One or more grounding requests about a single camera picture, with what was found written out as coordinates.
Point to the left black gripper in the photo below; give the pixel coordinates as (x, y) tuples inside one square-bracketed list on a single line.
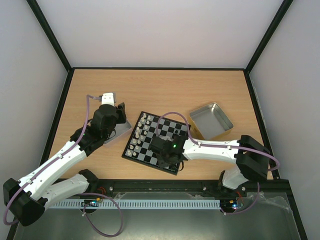
[(121, 110)]

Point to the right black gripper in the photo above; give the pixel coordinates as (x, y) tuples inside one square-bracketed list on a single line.
[(164, 161)]

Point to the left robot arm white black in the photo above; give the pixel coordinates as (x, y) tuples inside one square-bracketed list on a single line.
[(29, 197)]

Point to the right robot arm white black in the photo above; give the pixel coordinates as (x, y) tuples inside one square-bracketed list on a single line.
[(250, 159)]

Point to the white chess piece row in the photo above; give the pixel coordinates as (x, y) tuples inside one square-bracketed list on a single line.
[(138, 145)]

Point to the black silver chess board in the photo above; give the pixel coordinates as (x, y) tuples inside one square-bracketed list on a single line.
[(166, 127)]

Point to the silver tin lid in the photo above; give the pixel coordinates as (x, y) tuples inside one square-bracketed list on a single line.
[(121, 131)]

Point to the gold tin box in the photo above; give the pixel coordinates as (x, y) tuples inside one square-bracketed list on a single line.
[(210, 122)]

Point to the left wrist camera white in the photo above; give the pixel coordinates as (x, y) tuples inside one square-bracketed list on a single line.
[(108, 98)]

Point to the black aluminium frame rail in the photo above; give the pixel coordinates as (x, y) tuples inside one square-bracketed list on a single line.
[(204, 188)]

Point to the light blue cable duct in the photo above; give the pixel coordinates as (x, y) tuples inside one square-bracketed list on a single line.
[(140, 204)]

